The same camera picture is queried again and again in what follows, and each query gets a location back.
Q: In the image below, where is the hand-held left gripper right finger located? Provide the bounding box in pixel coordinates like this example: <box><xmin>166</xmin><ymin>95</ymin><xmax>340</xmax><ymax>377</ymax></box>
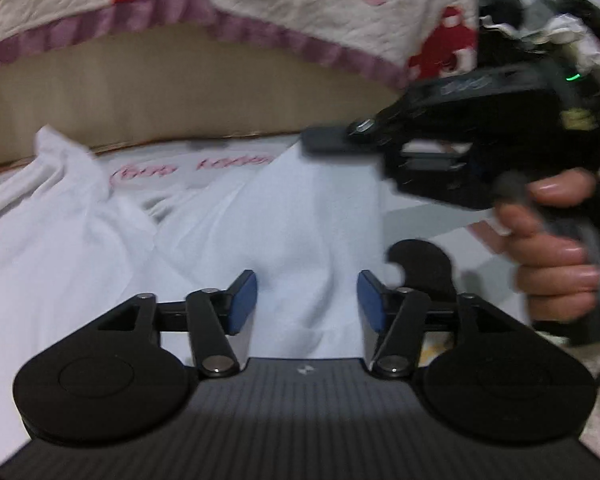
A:
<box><xmin>357</xmin><ymin>269</ymin><xmax>527</xmax><ymax>380</ymax></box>

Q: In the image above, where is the pile of dark clothes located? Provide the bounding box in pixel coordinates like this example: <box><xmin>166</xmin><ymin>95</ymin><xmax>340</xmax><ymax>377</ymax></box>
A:
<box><xmin>472</xmin><ymin>0</ymin><xmax>600</xmax><ymax>133</ymax></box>

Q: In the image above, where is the beige bed base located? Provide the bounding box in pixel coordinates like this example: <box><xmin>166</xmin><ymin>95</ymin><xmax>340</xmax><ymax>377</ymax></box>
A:
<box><xmin>0</xmin><ymin>24</ymin><xmax>406</xmax><ymax>181</ymax></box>

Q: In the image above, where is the white quilt with red print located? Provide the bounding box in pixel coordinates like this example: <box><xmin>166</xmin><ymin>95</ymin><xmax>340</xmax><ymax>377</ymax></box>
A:
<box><xmin>0</xmin><ymin>0</ymin><xmax>481</xmax><ymax>92</ymax></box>

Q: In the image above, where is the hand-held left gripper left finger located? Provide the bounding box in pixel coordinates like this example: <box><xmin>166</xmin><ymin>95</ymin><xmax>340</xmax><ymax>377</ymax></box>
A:
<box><xmin>97</xmin><ymin>269</ymin><xmax>259</xmax><ymax>379</ymax></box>

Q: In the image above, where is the person's right hand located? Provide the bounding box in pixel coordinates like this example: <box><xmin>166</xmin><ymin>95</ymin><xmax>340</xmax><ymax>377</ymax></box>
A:
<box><xmin>494</xmin><ymin>169</ymin><xmax>600</xmax><ymax>324</ymax></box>

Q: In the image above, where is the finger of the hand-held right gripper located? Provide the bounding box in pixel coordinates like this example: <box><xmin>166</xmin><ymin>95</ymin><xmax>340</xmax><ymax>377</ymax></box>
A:
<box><xmin>299</xmin><ymin>117</ymin><xmax>387</xmax><ymax>154</ymax></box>

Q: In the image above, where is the white shirt with pink print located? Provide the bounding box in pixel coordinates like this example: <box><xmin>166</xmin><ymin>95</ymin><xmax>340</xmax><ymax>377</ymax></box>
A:
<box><xmin>0</xmin><ymin>126</ymin><xmax>501</xmax><ymax>376</ymax></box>

